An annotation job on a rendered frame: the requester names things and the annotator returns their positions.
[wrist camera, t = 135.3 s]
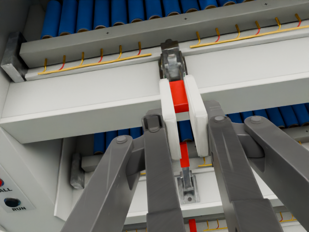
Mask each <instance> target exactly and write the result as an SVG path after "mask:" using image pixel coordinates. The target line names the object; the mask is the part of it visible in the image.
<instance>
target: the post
mask: <svg viewBox="0 0 309 232"><path fill-rule="evenodd" d="M61 147H62V138H59V139H51V140H44V141H38V142H31V143H25V144H21V143H20V142H18V141H17V140H16V139H15V138H14V137H13V136H11V135H10V134H9V133H8V132H7V131H6V130H5V129H4V128H2V127H1V126H0V165H1V166H2V167H3V168H4V170H5V171H6V172H7V173H8V174H9V176H10V177H11V178H12V179H13V181H14V182H15V183H16V184H17V186H18V187H19V188H20V189H21V191H22V192H23V193H24V194H25V196H26V197H27V198H28V199H29V201H30V202H31V203H32V204H33V205H34V207H35V208H36V209H35V210H27V211H20V212H13V213H7V212H6V211H5V210H4V209H3V208H2V207H1V206H0V225H1V226H2V227H3V228H4V229H5V230H6V231H7V232H60V231H61V229H62V227H63V225H64V224H65V222H64V221H62V220H60V219H59V218H57V217H55V216H54V210H55V201H56V193H57V181H58V173H59V164H60V156H61Z"/></svg>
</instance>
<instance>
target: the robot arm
mask: <svg viewBox="0 0 309 232"><path fill-rule="evenodd" d="M184 85H185V90H186V94H187V99H188V103H189V111H188V113H189V118H190V122H191V127H192V131H193V135H194V139H195V144H196V149H197V152H198V156H200V157H208V156H209V155H210V154H211V158H212V168H213V167H214V171H215V176H216V179H217V185H218V189H219V193H220V198H221V201H222V206H223V211H224V215H225V219H226V223H227V228H228V232H284V231H283V229H282V227H281V224H280V222H279V220H278V217H277V215H276V213H275V211H274V208H273V206H272V204H271V202H270V200H269V199H268V198H264V197H263V195H262V193H261V190H260V188H259V186H258V183H257V181H256V178H255V176H254V174H253V171H252V169H253V170H254V171H255V172H256V173H257V174H258V176H259V177H260V178H261V179H262V180H263V181H264V183H265V184H266V185H267V186H268V187H269V188H270V190H271V191H272V192H273V193H274V194H275V195H276V196H277V197H278V199H279V200H280V201H281V202H282V203H283V204H284V206H285V207H286V208H287V209H288V210H289V211H290V212H291V214H292V215H293V216H294V217H295V218H296V219H297V221H298V222H299V223H300V224H301V225H302V226H303V228H304V229H305V230H306V231H307V232H309V151H308V150H307V149H306V148H304V147H303V146H302V145H301V144H299V143H298V142H297V141H295V140H294V139H293V138H292V137H290V136H289V135H288V134H286V133H285V132H284V131H282V130H281V129H280V128H278V127H277V126H276V125H275V124H273V123H272V122H271V121H270V120H268V119H267V118H265V117H263V116H250V117H247V118H246V119H245V120H244V123H234V122H232V121H231V119H230V118H229V117H227V116H225V114H224V112H223V110H222V108H221V105H220V103H219V102H217V101H216V100H208V101H202V98H201V96H200V93H199V90H198V87H197V85H196V82H195V79H194V76H192V75H185V77H184ZM159 86H160V98H161V107H162V108H158V109H152V110H148V111H147V112H146V115H145V116H143V117H142V119H141V121H142V126H143V135H142V136H140V137H138V138H136V139H133V138H132V136H130V135H120V136H117V137H116V138H114V139H113V140H112V141H111V143H110V144H109V146H108V148H107V150H106V152H105V153H104V155H103V157H102V159H101V160H100V162H99V164H98V166H97V167H96V169H95V171H94V173H93V174H92V176H91V178H90V180H89V181H88V183H87V185H86V187H85V188H84V190H83V192H82V194H81V196H80V197H79V199H78V201H77V203H76V205H75V206H74V208H73V210H72V211H71V213H70V215H69V217H68V219H67V220H66V222H65V224H64V225H63V227H62V229H61V231H60V232H122V229H123V226H124V223H125V220H126V217H127V214H128V211H129V208H130V205H131V203H132V199H133V196H134V193H135V190H136V187H137V184H138V181H139V178H140V174H141V173H140V171H143V170H146V186H147V203H148V213H147V214H146V222H147V232H186V231H185V226H184V221H183V215H182V210H181V208H180V203H179V198H178V193H177V187H176V182H175V177H174V172H173V168H172V162H173V161H179V160H180V159H181V158H182V157H181V150H180V143H179V136H178V130H177V121H176V115H175V110H174V106H173V101H172V95H171V90H170V85H169V81H168V80H167V78H166V79H160V81H159ZM251 167H252V169H251Z"/></svg>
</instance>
